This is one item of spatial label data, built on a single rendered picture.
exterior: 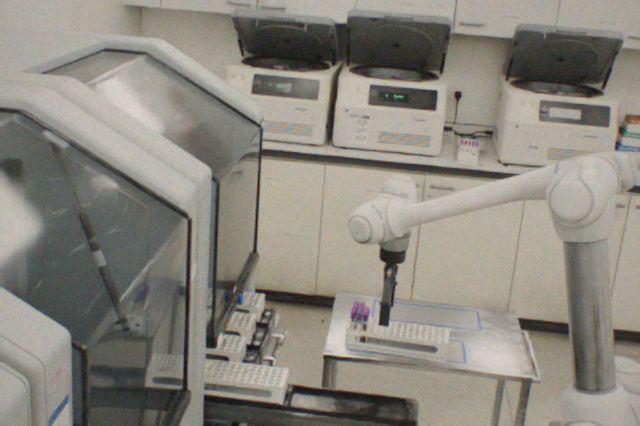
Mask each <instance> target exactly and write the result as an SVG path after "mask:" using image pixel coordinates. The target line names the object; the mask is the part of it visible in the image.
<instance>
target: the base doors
mask: <svg viewBox="0 0 640 426"><path fill-rule="evenodd" d="M397 174H400V175H406V176H409V177H411V178H412V179H413V180H414V182H415V184H417V186H419V187H418V188H416V191H417V194H418V197H417V204H418V203H421V199H422V203H424V201H429V200H433V199H436V198H440V197H443V196H448V195H451V194H454V193H458V192H461V191H464V190H469V189H472V188H476V187H479V186H482V185H486V184H490V183H494V182H493V180H482V179H472V178H461V177H450V176H439V175H429V174H426V180H425V175H422V174H413V173H403V172H393V171H384V170H374V169H364V168H354V167H345V166H335V165H326V172H325V165H324V164H313V163H302V162H291V160H281V159H270V158H262V173H261V192H260V211H259V231H258V251H257V252H258V253H259V254H260V257H259V262H258V264H257V270H255V289H263V290H272V291H282V292H291V293H301V294H310V295H321V296H329V297H335V295H336V292H342V293H352V294H362V295H371V296H380V297H382V296H383V288H384V267H385V263H386V262H383V261H382V260H380V259H379V249H380V247H379V246H378V243H375V245H370V246H368V245H362V243H358V242H356V241H355V240H354V239H353V238H352V237H351V234H350V231H349V226H348V222H349V218H350V216H351V214H352V213H353V212H354V210H355V209H356V208H358V207H359V206H362V205H363V204H365V202H367V201H369V200H372V199H375V198H376V197H377V196H378V194H379V193H367V192H364V189H370V190H382V187H383V185H384V183H385V180H386V178H387V177H388V176H390V175H397ZM324 175H325V186H324ZM262 176H268V177H274V178H281V183H280V181H273V180H266V179H262ZM424 182H425V190H424ZM431 185H434V187H443V188H450V187H453V188H455V191H452V190H441V189H431V188H430V186H431ZM323 190H324V199H323ZM422 191H424V198H422ZM428 194H431V197H430V198H428ZM322 204H323V213H322ZM523 204H524V206H523ZM619 204H622V206H625V208H618V207H615V209H614V219H613V229H612V232H611V233H610V235H609V236H608V237H607V240H608V257H609V275H610V293H611V310H612V327H613V328H617V330H626V331H635V332H640V209H635V207H636V205H639V206H640V196H638V195H629V194H619V195H618V196H617V201H615V205H619ZM522 210H523V213H522ZM626 215H627V216H626ZM521 216H522V219H521ZM321 217H322V227H321ZM625 220H626V221H625ZM520 224H521V227H520ZM624 226H625V227H624ZM418 227H419V235H418ZM519 230H520V233H519ZM320 231H321V239H320ZM623 231H624V232H623ZM417 236H418V243H417ZM622 236H623V237H622ZM518 237H519V239H518ZM621 241H622V242H621ZM517 243H518V247H517ZM416 245H417V253H416ZM318 246H320V253H318ZM620 247H621V248H620ZM408 248H409V249H408V250H407V252H406V260H405V262H403V263H400V264H397V266H398V271H397V275H396V280H395V281H397V285H395V295H394V298H399V299H409V300H410V299H411V300H418V301H428V302H438V303H448V304H457V305H467V306H476V307H485V309H495V310H504V311H515V312H516V314H517V317H518V318H526V319H536V320H545V321H554V322H563V323H568V312H567V297H566V282H565V268H564V253H563V240H562V239H560V238H559V236H558V235H557V233H556V231H555V228H554V224H553V219H552V216H550V213H549V211H548V209H547V206H546V200H519V201H513V203H506V204H502V205H498V206H494V207H490V208H485V209H481V210H477V211H473V212H469V213H464V214H460V215H456V216H452V217H448V218H443V219H439V220H435V221H431V222H427V224H422V225H420V226H419V225H418V226H414V227H412V229H411V236H410V241H409V247H408ZM516 251H517V253H516ZM619 252H620V253H619ZM415 254H416V262H415ZM515 257H516V259H515ZM618 257H619V258H618ZM317 259H318V267H317ZM617 262H618V263H617ZM414 263H415V271H414ZM514 263H515V267H514ZM615 268H617V270H615ZM513 271H514V273H513ZM413 272H414V280H413ZM316 273H317V280H316ZM614 273H615V275H614ZM512 277H513V280H512ZM613 279H614V280H613ZM412 281H413V289H412ZM511 284H512V286H511ZM612 284H613V285H612ZM315 287H316V293H315ZM411 290H412V298H411ZM611 290H612V291H611ZM510 291H511V293H510ZM509 298H510V300H509ZM507 304H509V306H507Z"/></svg>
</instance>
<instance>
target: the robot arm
mask: <svg viewBox="0 0 640 426"><path fill-rule="evenodd" d="M638 180H639V175H638V170H637V169H636V165H635V161H634V158H633V157H632V156H630V155H629V154H626V153H622V152H615V151H606V152H598V153H590V154H585V155H580V156H575V157H571V158H568V159H564V161H561V162H557V163H554V164H552V165H548V166H546V167H543V168H540V169H537V170H534V171H532V172H527V173H524V174H521V175H517V176H514V177H510V178H505V179H502V180H498V182H494V183H490V184H486V185H482V186H479V187H476V188H472V189H469V190H464V191H461V192H458V193H454V194H451V195H448V196H443V197H440V198H436V199H433V200H429V201H424V203H418V204H417V191H416V185H415V182H414V180H413V179H412V178H411V177H409V176H406V175H400V174H397V175H390V176H388V177H387V178H386V180H385V183H384V185H383V187H382V191H380V193H379V194H378V196H377V197H376V198H375V199H372V200H369V201H367V202H365V204H363V205H362V206H359V207H358V208H356V209H355V210H354V212H353V213H352V214H351V216H350V218H349V222H348V226H349V231H350V234H351V237H352V238H353V239H354V240H355V241H356V242H358V243H362V245H368V246H370V245H375V243H378V246H379V247H380V249H379V259H380V260H382V261H383V262H386V263H385V267H384V288H383V296H382V302H378V304H380V310H379V319H378V325H380V326H389V321H390V312H391V308H393V304H394V295H395V285H397V281H395V280H396V275H397V271H398V266H397V264H400V263H403V262H405V260H406V252H407V250H408V249H409V248H408V247H409V241H410V236H411V229H412V227H414V226H418V225H422V224H427V222H431V221H435V220H439V219H443V218H448V217H452V216H456V215H460V214H464V213H469V212H473V211H477V210H481V209H485V208H490V207H494V206H498V205H502V204H506V203H513V201H519V200H546V206H547V209H548V211H549V213H550V216H552V219H553V224H554V228H555V231H556V233H557V235H558V236H559V238H560V239H562V240H563V253H564V268H565V282H566V297H567V312H568V326H569V341H570V356H571V370H572V382H571V383H570V384H569V385H568V386H567V387H566V388H565V390H564V391H563V396H562V416H561V426H640V364H639V363H636V362H635V361H633V360H631V359H628V358H624V357H620V356H614V345H613V327H612V310H611V293H610V275H609V257H608V240H607V237H608V236H609V235H610V233H611V232H612V229H613V219H614V209H615V201H617V196H618V195H619V194H620V193H624V192H626V191H627V190H629V189H631V188H632V187H633V186H635V183H636V182H638Z"/></svg>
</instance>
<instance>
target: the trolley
mask: <svg viewBox="0 0 640 426"><path fill-rule="evenodd" d="M354 301H358V308H359V304H361V302H362V301H364V302H365V308H369V309H370V315H369V318H375V319H379V310H380V304H378V302H382V297H380V296H371V295H362V294H352V293H342V292H336V295H335V300H334V305H333V310H332V315H331V319H330V324H329V330H328V334H327V339H326V344H325V348H324V354H323V359H324V364H323V377H322V387H325V388H333V389H336V379H337V367H338V361H345V362H354V363H363V364H372V365H381V366H390V367H399V368H408V369H417V370H427V372H435V373H444V374H454V375H462V376H472V377H481V378H490V379H497V384H496V390H495V398H494V404H493V411H492V418H491V424H490V426H498V424H499V418H500V411H501V404H502V398H503V391H504V384H505V380H507V381H517V382H521V385H520V391H519V398H518V404H517V410H516V417H515V423H514V426H524V421H525V415H526V408H527V403H528V397H529V390H531V384H532V383H539V384H540V383H541V382H542V381H541V377H540V373H539V369H538V365H537V362H536V358H535V354H534V351H533V346H532V343H531V339H529V335H528V332H527V331H521V330H520V325H519V321H518V318H517V314H516V312H515V311H504V310H495V309H485V307H476V306H467V305H457V304H448V303H438V302H428V301H418V300H409V299H399V298H394V304H393V308H391V312H390V321H397V322H405V323H412V324H419V325H427V326H434V327H442V328H449V330H450V334H449V346H448V354H447V362H446V363H441V362H434V361H429V360H425V359H417V358H411V357H404V356H396V355H389V354H381V353H375V352H368V351H356V350H349V348H345V339H346V329H347V325H348V322H349V319H350V312H351V309H352V306H353V303H354ZM522 336H525V340H526V344H527V347H528V352H529V356H531V360H532V363H533V367H534V372H535V375H536V377H533V374H532V369H531V365H529V362H528V358H527V354H526V349H525V345H524V342H523V338H522Z"/></svg>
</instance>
